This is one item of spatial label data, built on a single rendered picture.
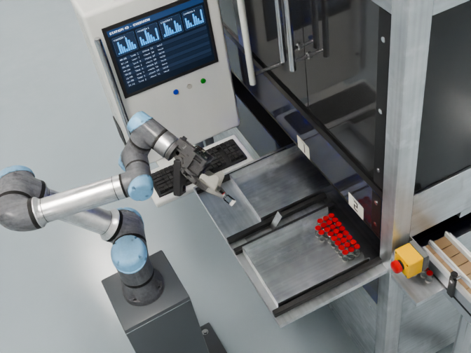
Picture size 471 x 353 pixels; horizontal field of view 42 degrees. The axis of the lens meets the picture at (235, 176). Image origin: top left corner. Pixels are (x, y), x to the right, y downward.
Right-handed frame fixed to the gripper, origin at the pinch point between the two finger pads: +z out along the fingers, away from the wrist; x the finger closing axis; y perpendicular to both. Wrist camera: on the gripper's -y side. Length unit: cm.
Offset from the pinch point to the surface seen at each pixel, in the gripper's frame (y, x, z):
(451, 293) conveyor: 16, 15, 73
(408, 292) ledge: 7, 17, 65
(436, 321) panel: -13, 64, 91
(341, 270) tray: -1.7, 16.9, 44.5
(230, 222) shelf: -20.0, 32.8, 5.5
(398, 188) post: 35, 1, 39
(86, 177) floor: -114, 156, -92
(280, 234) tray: -10.4, 29.4, 22.2
